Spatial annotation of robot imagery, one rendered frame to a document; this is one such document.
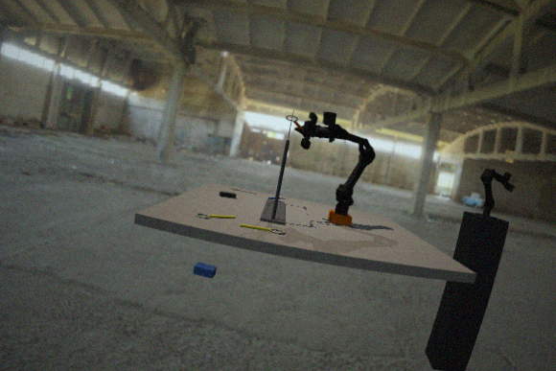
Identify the blue rectangular block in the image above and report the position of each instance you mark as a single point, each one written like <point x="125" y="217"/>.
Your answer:
<point x="205" y="270"/>

